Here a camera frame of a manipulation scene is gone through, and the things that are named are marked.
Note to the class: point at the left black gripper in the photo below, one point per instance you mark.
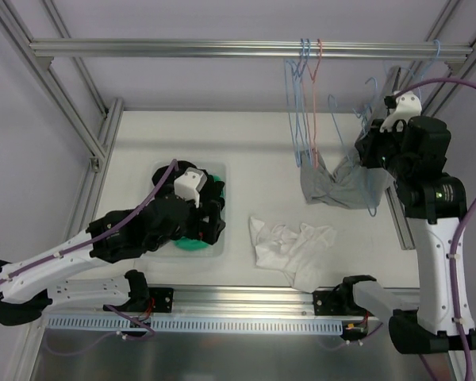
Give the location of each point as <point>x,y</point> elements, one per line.
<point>213,213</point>

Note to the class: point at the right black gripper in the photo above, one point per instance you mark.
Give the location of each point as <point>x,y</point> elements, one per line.
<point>370,144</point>

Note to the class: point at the black tank top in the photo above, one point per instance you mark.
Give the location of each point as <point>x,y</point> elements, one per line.
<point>166,189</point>

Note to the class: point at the green tank top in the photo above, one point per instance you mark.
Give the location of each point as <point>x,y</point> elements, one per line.
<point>213,188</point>

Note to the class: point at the pink wire hanger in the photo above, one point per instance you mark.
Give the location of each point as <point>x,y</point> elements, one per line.
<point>313,78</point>

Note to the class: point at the white tank top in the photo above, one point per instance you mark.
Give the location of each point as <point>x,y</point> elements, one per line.
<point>299,256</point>

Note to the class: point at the blue wire hanger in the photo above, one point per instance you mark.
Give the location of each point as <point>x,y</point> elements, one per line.
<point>302,132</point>
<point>290,107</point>

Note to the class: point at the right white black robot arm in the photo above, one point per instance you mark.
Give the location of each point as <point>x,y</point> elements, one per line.
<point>413,152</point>

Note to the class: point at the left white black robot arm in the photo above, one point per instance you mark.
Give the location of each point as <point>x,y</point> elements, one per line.
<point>119,235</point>

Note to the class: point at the dark grey tank top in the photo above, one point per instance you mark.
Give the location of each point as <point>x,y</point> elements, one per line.
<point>317,184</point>

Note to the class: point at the white plastic basket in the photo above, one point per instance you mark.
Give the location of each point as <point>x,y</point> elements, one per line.
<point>222,238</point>

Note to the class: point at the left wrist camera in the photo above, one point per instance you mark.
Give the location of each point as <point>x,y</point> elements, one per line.
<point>188,186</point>

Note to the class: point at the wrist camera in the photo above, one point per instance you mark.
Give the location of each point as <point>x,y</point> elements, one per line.
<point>188,186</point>
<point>402,107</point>

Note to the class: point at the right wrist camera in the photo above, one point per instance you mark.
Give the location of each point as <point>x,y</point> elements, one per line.
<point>402,107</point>

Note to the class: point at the aluminium front rail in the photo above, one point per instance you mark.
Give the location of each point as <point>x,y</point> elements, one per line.
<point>100,295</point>

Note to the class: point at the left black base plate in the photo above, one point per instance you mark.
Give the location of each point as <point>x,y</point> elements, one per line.
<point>150,299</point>

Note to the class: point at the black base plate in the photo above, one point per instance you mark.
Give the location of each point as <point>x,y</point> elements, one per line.
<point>336,303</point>
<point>150,299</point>

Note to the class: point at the left aluminium frame post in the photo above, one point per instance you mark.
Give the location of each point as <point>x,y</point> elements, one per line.
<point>99,144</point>

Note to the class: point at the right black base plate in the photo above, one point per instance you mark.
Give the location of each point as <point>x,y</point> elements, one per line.
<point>336,303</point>

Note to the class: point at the white slotted cable duct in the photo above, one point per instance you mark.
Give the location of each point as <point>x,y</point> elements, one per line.
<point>324,327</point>

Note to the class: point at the aluminium hanging rail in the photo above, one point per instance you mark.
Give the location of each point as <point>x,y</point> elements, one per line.
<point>173,48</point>

